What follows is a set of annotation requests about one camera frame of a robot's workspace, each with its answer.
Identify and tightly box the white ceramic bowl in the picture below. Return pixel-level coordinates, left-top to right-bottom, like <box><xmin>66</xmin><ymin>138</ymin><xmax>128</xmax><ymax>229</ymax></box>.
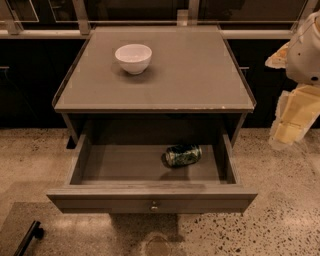
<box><xmin>115</xmin><ymin>44</ymin><xmax>152</xmax><ymax>75</ymax></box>

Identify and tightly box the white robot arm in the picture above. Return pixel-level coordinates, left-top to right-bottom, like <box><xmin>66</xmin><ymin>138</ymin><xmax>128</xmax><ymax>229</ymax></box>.
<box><xmin>265</xmin><ymin>11</ymin><xmax>320</xmax><ymax>150</ymax></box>

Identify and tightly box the round metal drawer knob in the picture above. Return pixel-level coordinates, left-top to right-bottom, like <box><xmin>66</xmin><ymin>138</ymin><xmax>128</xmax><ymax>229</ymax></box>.
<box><xmin>149</xmin><ymin>201</ymin><xmax>158</xmax><ymax>212</ymax></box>

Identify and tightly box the green soda can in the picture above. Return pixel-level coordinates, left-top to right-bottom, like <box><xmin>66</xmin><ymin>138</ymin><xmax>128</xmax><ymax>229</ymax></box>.
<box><xmin>165</xmin><ymin>144</ymin><xmax>202</xmax><ymax>167</ymax></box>

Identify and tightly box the grey cabinet with counter top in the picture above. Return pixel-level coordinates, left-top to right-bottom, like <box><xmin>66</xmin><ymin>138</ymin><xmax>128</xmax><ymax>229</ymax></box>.
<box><xmin>51</xmin><ymin>26</ymin><xmax>257</xmax><ymax>146</ymax></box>

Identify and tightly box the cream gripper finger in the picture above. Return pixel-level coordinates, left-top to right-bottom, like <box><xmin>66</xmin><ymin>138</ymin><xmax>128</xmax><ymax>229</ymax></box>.
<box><xmin>265</xmin><ymin>43</ymin><xmax>289</xmax><ymax>69</ymax></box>
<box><xmin>269</xmin><ymin>84</ymin><xmax>320</xmax><ymax>150</ymax></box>

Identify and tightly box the open grey middle drawer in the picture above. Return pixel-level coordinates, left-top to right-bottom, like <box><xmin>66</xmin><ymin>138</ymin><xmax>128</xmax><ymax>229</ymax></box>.
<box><xmin>47</xmin><ymin>134</ymin><xmax>257</xmax><ymax>214</ymax></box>

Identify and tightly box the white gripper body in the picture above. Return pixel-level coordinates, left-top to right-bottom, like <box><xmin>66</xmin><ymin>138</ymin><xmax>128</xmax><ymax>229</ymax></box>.
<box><xmin>286</xmin><ymin>19</ymin><xmax>320</xmax><ymax>85</ymax></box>

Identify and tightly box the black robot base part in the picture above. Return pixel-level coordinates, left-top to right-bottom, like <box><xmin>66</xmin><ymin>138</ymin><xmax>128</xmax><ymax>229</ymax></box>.
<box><xmin>13</xmin><ymin>221</ymin><xmax>44</xmax><ymax>256</ymax></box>

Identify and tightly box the metal railing with glass panels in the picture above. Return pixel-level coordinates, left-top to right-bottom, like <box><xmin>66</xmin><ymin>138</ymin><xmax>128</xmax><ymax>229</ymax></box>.
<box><xmin>0</xmin><ymin>0</ymin><xmax>320</xmax><ymax>39</ymax></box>

